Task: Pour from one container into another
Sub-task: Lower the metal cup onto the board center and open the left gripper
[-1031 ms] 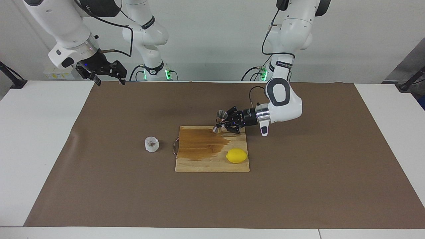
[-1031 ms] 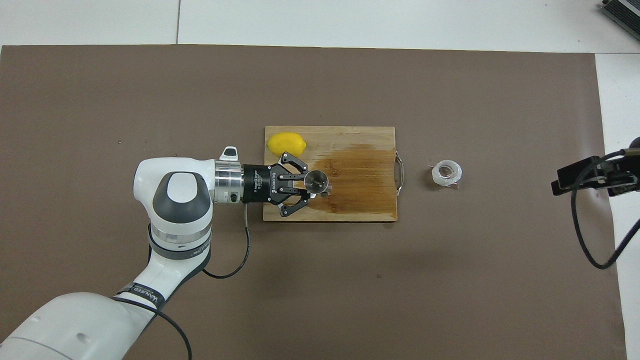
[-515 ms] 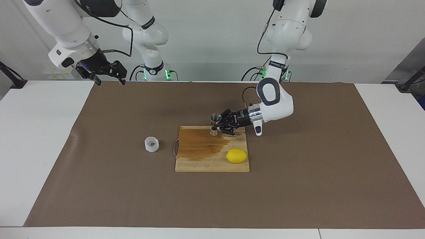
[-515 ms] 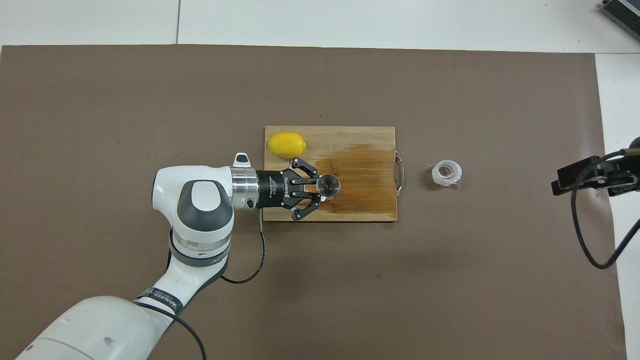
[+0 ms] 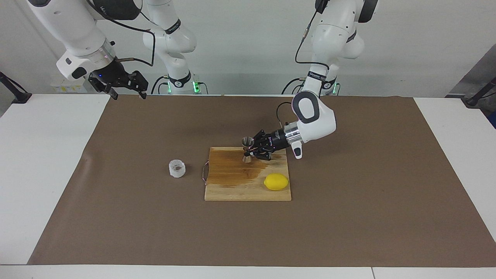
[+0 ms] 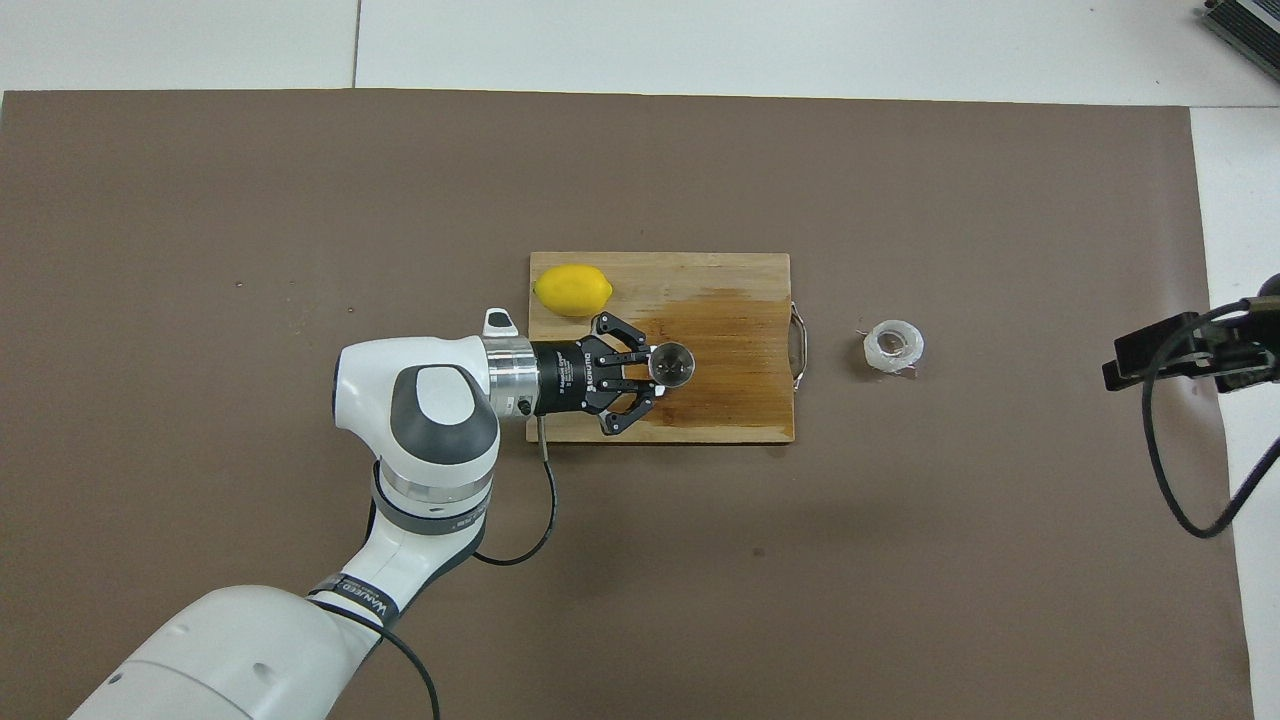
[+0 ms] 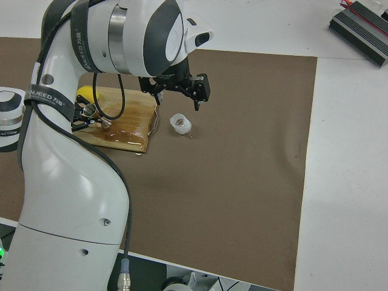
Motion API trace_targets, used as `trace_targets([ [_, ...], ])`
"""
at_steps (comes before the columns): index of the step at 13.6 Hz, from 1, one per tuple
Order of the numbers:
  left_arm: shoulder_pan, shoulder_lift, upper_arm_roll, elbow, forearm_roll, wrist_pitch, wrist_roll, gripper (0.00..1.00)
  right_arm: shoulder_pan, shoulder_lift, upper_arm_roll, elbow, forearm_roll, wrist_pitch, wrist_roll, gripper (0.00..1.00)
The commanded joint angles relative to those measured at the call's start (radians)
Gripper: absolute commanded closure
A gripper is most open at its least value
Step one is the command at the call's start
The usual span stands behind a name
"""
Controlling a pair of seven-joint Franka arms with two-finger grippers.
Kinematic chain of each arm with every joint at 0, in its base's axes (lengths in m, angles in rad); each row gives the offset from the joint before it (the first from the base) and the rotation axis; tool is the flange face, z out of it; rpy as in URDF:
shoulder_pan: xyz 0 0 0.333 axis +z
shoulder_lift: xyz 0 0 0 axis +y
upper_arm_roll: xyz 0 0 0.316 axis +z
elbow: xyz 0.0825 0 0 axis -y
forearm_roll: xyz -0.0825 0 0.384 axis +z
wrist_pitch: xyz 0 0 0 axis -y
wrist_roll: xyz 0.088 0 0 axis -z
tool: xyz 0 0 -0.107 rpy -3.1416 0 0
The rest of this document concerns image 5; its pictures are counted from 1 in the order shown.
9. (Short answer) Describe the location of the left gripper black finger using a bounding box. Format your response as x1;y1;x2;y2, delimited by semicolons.
251;130;269;147
249;148;272;161

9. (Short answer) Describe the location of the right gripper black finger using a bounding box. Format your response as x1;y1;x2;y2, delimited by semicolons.
88;75;119;101
130;71;149;100

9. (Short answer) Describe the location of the steel jigger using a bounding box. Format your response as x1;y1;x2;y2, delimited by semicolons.
241;136;256;163

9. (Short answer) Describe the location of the clear plastic cup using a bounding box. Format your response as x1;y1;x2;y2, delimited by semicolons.
169;159;186;179

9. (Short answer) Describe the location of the yellow lemon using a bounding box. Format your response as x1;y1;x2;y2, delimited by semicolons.
264;173;289;191

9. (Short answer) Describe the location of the wooden cutting board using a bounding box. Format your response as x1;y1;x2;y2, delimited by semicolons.
201;146;292;202

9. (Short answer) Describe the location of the white yellow power strip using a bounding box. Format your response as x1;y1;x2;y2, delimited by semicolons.
50;79;86;93

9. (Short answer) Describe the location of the black clamp stand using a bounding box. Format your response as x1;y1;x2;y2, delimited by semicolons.
0;72;32;104
465;77;496;108

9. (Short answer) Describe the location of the brown table mat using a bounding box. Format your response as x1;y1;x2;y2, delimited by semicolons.
28;94;496;268

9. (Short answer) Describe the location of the black right base cable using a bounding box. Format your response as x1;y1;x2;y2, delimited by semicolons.
150;76;171;95

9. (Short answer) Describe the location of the black base cable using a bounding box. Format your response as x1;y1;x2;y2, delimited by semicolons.
282;77;310;95
150;76;171;95

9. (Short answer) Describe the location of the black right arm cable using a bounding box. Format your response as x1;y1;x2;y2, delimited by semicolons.
87;0;156;67

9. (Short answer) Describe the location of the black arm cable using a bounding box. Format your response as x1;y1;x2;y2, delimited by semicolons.
87;0;156;67
276;8;331;125

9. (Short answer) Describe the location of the black left base cable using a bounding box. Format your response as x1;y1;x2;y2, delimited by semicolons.
282;77;310;95

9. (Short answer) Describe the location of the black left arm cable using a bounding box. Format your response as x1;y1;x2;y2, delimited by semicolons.
276;8;331;125

